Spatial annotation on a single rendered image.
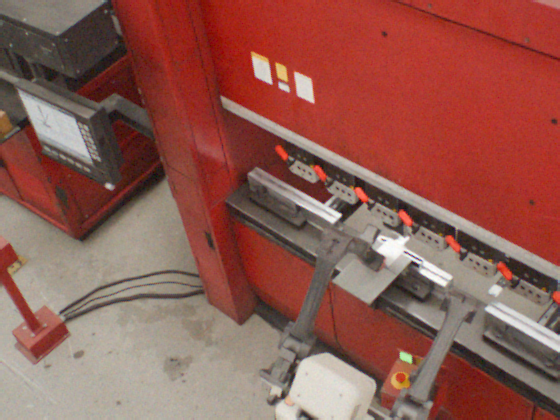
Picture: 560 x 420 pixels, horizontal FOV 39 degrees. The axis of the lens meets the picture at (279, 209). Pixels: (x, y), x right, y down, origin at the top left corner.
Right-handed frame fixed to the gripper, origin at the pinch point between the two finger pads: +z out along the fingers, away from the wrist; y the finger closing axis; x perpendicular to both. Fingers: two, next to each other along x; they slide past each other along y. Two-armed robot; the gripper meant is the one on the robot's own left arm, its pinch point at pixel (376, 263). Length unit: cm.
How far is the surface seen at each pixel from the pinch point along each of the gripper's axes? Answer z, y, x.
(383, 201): -20.5, 1.7, -19.2
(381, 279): -1.0, -5.5, 4.5
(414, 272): 9.4, -11.2, -5.0
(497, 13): -106, -38, -61
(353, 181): -22.3, 15.6, -20.4
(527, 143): -71, -50, -44
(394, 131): -53, -4, -36
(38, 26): -101, 112, -5
